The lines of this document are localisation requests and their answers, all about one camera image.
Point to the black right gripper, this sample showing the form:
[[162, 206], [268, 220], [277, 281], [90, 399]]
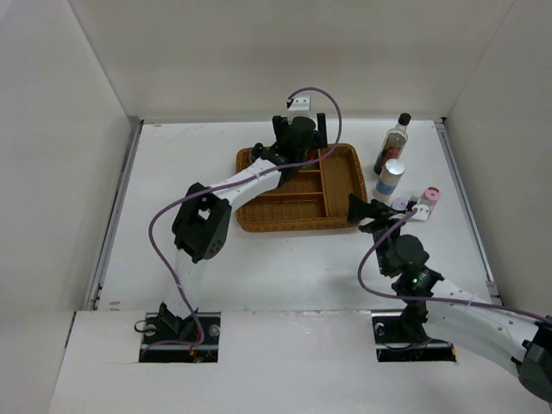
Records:
[[359, 210]]

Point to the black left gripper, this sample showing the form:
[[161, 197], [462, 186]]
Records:
[[281, 125]]

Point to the white-lid spice jar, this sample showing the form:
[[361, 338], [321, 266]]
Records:
[[400, 203]]

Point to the small black-capped glass jar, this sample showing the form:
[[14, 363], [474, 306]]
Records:
[[257, 150]]

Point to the tall soy sauce bottle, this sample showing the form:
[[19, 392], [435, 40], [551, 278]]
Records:
[[394, 142]]

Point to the red sauce bottle green label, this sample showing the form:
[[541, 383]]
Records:
[[309, 160]]

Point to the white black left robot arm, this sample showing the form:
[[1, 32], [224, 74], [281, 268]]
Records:
[[201, 226]]

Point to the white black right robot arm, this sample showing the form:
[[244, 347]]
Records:
[[517, 340]]

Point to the brown wicker divided tray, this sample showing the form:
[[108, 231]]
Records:
[[315, 199]]

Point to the silver-lid jar blue label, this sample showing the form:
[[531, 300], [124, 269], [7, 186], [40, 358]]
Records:
[[391, 173]]

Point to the pink-lid spice jar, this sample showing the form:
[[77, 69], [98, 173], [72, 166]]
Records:
[[431, 197]]

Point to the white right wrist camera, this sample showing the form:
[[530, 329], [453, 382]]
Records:
[[420, 212]]

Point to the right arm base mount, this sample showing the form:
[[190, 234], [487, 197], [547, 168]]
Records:
[[396, 343]]

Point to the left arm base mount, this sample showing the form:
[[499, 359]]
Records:
[[160, 345]]

